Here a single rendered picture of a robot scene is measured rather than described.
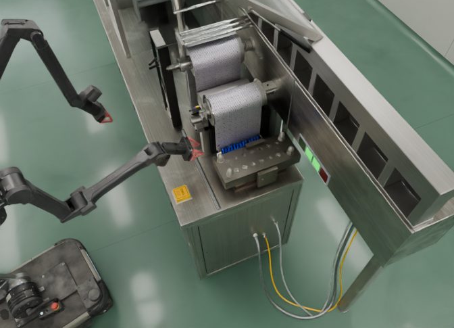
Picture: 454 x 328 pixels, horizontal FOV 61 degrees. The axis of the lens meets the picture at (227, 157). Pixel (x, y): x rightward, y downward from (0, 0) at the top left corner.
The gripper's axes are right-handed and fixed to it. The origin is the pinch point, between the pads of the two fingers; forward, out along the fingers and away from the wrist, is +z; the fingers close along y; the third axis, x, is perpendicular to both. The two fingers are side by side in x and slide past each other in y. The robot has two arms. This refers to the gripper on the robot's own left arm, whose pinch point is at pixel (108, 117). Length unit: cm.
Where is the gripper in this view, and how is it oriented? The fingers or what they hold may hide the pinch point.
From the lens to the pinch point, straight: 212.5
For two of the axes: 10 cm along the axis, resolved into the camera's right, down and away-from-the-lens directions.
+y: -5.9, -6.4, 4.8
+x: -6.9, 7.2, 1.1
